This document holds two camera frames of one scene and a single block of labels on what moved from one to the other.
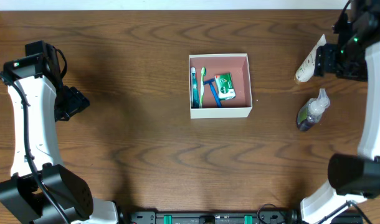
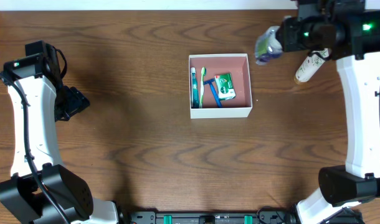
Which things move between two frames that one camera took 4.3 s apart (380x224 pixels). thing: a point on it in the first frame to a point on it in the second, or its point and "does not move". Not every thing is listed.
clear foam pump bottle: x=312 y=111 to x=267 y=46
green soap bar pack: x=225 y=86 does not move
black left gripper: x=76 y=101 does not move
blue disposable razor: x=209 y=82 does not move
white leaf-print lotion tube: x=306 y=71 does not move
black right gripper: x=321 y=60 to x=287 y=34
